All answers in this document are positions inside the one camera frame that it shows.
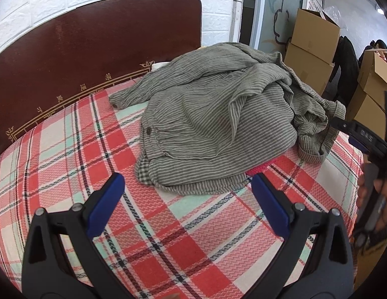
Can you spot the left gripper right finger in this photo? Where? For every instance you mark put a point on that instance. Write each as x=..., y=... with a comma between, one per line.
x=315, y=259

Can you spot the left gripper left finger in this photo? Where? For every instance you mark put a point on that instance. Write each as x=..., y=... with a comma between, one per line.
x=46, y=269

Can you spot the grey striped button shirt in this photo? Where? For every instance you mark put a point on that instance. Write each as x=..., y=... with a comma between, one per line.
x=217, y=112

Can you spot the person in black clothes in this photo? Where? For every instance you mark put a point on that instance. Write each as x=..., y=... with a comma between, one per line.
x=346, y=61

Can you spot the person's right hand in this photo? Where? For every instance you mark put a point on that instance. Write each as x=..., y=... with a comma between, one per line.
x=381, y=187

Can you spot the right cardboard box stack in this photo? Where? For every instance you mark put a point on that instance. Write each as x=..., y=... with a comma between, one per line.
x=367, y=105

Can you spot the lower cardboard box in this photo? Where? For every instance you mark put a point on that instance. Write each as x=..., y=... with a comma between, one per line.
x=309, y=68

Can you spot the red plaid bed sheet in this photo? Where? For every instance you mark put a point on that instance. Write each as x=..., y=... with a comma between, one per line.
x=157, y=243

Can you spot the red garment under shirt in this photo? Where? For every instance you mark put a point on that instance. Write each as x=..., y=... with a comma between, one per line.
x=260, y=168

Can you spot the upper cardboard box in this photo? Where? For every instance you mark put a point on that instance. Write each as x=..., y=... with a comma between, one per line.
x=316, y=33

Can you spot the dark red wooden headboard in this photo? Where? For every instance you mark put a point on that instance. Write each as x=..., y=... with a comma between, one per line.
x=77, y=53

